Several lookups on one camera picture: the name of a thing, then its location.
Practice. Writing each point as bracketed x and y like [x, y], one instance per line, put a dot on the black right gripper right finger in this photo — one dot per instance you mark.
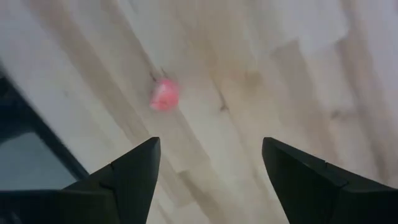
[298, 183]

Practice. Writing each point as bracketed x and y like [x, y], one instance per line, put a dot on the black metal table frame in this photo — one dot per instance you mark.
[14, 109]

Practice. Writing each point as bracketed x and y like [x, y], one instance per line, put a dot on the small pink toy fruit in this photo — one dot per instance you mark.
[164, 94]

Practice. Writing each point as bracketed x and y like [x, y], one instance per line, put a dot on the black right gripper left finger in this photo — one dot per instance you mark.
[136, 174]

